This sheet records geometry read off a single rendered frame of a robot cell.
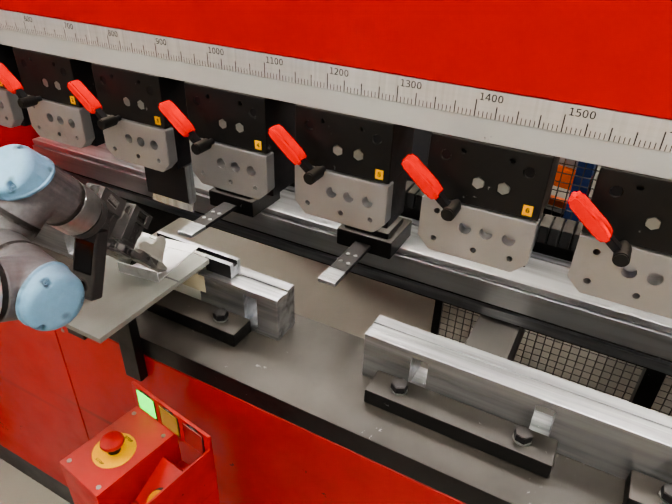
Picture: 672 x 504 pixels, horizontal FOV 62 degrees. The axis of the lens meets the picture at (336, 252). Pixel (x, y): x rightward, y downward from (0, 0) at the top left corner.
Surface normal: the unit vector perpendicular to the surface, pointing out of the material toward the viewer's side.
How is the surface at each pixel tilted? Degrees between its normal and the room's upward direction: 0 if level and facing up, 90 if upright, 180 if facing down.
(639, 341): 90
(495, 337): 0
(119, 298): 0
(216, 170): 90
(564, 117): 90
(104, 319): 0
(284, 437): 90
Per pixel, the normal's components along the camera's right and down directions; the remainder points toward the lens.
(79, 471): 0.03, -0.84
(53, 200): 0.83, 0.44
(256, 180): -0.48, 0.46
